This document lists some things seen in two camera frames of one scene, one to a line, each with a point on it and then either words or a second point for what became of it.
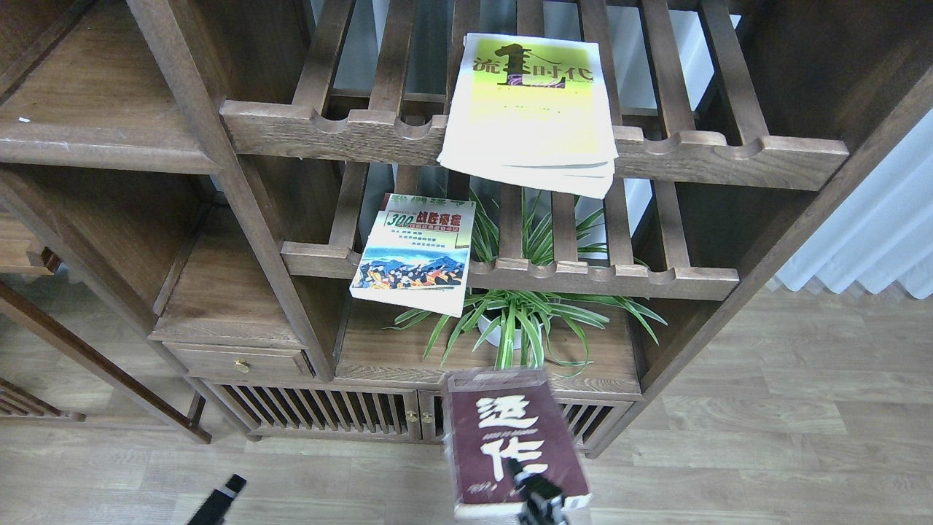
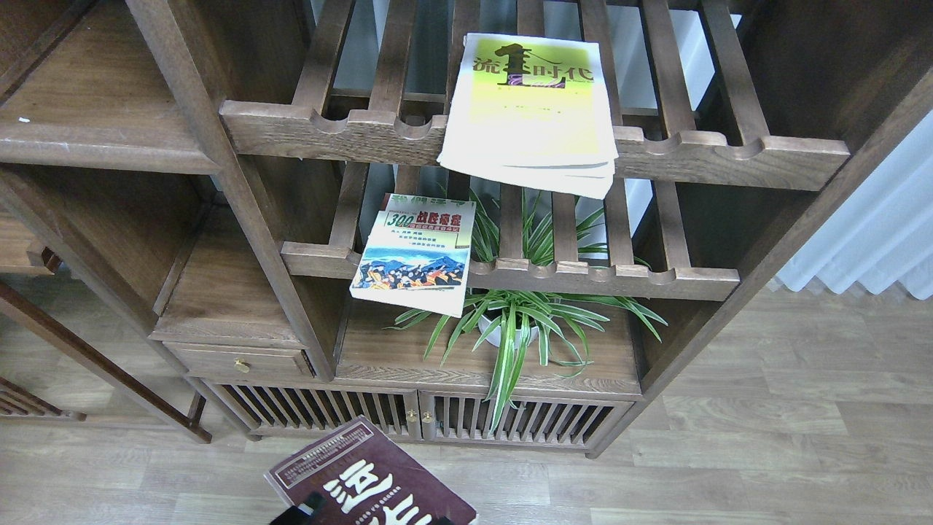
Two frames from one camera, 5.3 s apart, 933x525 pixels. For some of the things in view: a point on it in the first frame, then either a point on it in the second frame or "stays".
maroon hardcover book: [491, 417] -> [366, 479]
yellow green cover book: [533, 110] stays
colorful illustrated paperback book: [418, 253] stays
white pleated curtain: [883, 233] stays
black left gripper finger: [213, 511] -> [303, 513]
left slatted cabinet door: [282, 408] stays
